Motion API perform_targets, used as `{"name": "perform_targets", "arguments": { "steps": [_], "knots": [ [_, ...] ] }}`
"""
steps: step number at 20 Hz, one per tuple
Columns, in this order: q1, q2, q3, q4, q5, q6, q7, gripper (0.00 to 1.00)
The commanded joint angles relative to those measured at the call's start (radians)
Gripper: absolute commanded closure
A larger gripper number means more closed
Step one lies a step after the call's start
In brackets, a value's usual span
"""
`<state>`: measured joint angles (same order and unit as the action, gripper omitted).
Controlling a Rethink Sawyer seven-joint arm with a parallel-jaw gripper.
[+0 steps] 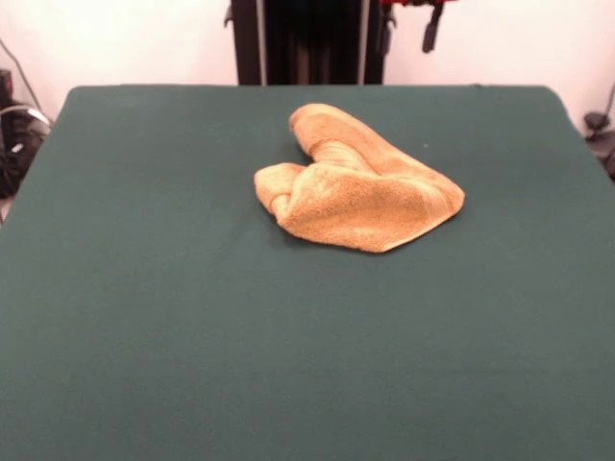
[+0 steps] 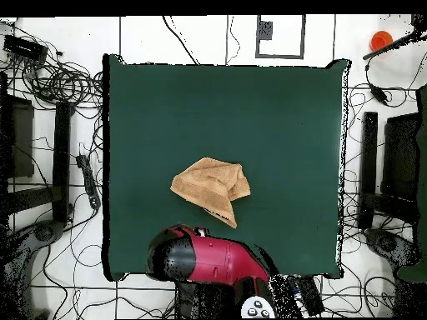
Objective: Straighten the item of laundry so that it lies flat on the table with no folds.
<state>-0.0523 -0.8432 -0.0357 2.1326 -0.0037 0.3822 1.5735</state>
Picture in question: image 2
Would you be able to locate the tan terry towel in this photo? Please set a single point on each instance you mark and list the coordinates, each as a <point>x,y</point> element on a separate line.
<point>208,186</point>

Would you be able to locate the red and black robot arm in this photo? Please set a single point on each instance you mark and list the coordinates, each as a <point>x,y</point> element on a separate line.
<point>213,256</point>

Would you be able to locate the dark flat panel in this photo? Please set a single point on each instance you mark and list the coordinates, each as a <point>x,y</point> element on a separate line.
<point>21,140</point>
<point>400,156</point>

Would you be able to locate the dark green table cloth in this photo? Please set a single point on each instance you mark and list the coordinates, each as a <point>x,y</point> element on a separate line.
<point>217,110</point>

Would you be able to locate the black power strip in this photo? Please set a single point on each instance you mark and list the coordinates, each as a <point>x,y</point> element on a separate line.
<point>310,296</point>
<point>88,180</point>

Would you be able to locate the black stand bar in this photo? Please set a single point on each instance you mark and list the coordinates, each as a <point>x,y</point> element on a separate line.
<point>61,160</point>
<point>368,166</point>

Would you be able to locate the black power adapter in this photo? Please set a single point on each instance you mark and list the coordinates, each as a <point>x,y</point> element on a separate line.
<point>378,94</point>

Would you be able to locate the hanging green cloth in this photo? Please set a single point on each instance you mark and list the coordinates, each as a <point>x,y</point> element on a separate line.
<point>423,160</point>

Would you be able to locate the orange cup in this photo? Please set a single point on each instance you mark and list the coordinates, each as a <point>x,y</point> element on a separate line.
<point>381,40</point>

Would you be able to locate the black rod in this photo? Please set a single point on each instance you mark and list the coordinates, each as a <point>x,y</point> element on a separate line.
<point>390,45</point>

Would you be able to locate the black electronics box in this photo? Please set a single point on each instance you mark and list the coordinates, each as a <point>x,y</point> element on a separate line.
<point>25,48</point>

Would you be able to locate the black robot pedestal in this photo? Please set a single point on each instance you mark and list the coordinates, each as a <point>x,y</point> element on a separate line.
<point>213,300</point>

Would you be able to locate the grey square floor frame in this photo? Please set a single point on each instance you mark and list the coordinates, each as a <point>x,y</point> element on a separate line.
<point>303,36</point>

